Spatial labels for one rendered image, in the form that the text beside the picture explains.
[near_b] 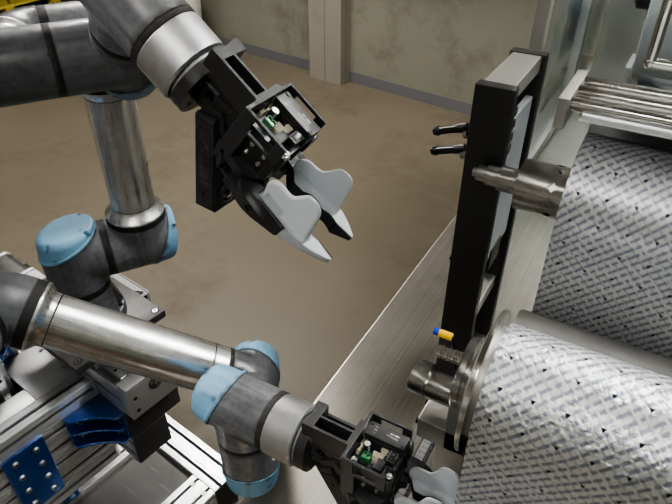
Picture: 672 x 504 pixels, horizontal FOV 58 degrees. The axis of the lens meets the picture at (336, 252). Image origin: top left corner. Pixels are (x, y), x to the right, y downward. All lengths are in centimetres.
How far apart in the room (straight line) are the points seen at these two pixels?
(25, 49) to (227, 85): 22
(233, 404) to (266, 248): 221
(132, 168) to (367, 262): 179
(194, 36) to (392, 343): 73
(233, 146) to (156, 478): 140
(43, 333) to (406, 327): 64
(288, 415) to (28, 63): 46
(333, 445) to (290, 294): 198
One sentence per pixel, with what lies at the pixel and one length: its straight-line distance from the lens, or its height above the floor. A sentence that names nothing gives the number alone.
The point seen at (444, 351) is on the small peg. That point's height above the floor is 128.
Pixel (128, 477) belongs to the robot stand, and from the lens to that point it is 188.
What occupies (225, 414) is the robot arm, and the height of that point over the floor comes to 113.
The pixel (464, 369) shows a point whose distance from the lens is 60.
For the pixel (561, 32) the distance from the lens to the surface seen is 147.
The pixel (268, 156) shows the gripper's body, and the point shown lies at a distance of 54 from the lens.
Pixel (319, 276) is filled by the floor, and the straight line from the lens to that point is 273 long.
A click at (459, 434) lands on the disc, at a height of 125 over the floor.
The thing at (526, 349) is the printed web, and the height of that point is 131.
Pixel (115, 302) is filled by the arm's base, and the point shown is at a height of 87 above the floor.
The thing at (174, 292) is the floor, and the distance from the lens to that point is 274.
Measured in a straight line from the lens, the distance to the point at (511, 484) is 63.
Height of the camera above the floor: 171
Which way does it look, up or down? 36 degrees down
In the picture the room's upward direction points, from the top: straight up
